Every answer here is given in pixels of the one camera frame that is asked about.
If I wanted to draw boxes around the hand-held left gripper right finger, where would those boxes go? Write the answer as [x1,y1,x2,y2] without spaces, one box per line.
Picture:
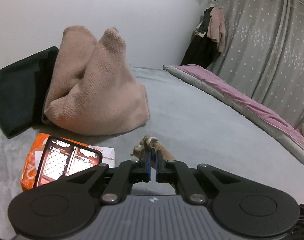
[156,151,239,204]

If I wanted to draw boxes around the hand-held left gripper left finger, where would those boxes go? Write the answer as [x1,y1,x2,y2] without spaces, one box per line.
[67,151,151,204]

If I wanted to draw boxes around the brown knit dress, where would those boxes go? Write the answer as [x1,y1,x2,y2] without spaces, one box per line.
[130,135,177,195]

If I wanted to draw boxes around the hanging black clothes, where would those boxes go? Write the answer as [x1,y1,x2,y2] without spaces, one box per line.
[181,6,222,69]

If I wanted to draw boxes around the hanging pink clothes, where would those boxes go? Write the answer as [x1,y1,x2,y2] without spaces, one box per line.
[207,6,226,53]

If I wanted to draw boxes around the grey-blue bed sheet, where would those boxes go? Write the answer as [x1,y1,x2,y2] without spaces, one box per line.
[0,66,304,230]

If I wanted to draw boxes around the pink knit sweater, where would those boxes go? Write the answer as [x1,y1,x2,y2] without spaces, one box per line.
[42,25,151,137]

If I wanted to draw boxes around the black smartphone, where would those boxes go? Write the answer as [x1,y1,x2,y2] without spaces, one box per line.
[33,136,104,188]

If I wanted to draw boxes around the purple and grey quilt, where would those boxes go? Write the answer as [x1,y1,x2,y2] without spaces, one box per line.
[163,64,304,159]

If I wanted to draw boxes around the orange packet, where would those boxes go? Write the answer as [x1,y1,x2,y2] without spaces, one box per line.
[20,133,115,192]

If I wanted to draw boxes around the dark green cloth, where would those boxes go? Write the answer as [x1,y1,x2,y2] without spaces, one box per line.
[0,46,60,139]

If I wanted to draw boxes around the grey star curtain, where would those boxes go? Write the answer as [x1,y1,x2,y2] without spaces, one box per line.
[207,0,304,130]

